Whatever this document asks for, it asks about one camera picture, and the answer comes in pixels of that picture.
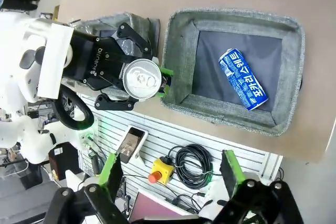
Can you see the slotted aluminium base plate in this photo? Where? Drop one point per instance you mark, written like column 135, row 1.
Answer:
column 236, row 153

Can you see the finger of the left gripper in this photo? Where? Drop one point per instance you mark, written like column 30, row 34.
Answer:
column 113, row 103
column 134, row 39

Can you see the grey fabric can basket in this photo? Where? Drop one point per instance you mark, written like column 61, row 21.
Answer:
column 178, row 51

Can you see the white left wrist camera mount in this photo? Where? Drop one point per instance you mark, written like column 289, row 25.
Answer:
column 55, row 58

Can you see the yellow emergency stop button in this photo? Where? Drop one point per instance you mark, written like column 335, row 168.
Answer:
column 161, row 171

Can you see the maroon flat board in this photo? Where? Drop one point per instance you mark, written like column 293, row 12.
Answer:
column 155, row 207

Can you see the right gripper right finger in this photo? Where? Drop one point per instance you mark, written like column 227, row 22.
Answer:
column 252, row 203

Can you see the white cased handheld device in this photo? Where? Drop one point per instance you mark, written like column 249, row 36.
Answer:
column 132, row 144

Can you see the crushed blue drink can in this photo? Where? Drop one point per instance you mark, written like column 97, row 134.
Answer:
column 242, row 79

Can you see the grey fabric plastic basket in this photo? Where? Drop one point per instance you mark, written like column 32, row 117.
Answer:
column 147, row 30

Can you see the dark brown box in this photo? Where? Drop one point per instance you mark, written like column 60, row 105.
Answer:
column 63, row 159

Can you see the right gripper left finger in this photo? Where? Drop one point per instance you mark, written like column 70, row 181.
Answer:
column 105, row 195

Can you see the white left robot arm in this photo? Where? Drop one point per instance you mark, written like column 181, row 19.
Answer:
column 15, row 51

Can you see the silver drink can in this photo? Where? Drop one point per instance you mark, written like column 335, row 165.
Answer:
column 141, row 79

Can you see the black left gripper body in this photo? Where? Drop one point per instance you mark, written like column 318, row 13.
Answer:
column 89, row 58

